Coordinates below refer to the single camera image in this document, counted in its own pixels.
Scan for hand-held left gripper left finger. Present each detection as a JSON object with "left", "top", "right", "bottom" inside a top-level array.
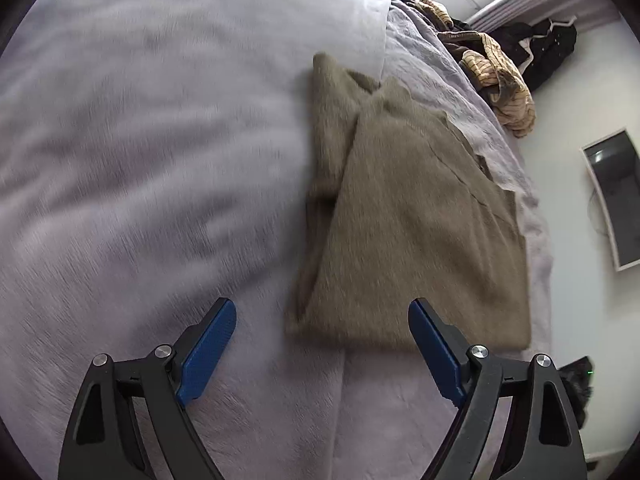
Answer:
[{"left": 57, "top": 297, "right": 237, "bottom": 480}]

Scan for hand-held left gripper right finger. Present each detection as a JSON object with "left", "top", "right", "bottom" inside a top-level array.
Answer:
[{"left": 407, "top": 298, "right": 588, "bottom": 480}]

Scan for olive brown knit sweater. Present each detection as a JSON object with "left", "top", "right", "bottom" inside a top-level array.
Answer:
[{"left": 285, "top": 51, "right": 532, "bottom": 352}]

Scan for dark object with green light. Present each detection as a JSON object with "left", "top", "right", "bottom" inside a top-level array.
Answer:
[{"left": 559, "top": 356, "right": 595, "bottom": 431}]

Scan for white duvet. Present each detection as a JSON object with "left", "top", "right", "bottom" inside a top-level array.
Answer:
[{"left": 0, "top": 0, "right": 394, "bottom": 480}]

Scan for beige puffer jacket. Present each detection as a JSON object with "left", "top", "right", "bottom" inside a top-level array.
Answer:
[{"left": 407, "top": 0, "right": 536, "bottom": 139}]

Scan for hanging black coats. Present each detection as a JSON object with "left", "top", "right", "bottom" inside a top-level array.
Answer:
[{"left": 487, "top": 17, "right": 578, "bottom": 94}]

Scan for black television cable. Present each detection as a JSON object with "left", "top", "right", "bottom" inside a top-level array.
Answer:
[{"left": 587, "top": 187, "right": 609, "bottom": 237}]

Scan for wall-mounted television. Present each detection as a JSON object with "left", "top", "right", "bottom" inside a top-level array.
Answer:
[{"left": 580, "top": 128, "right": 640, "bottom": 272}]

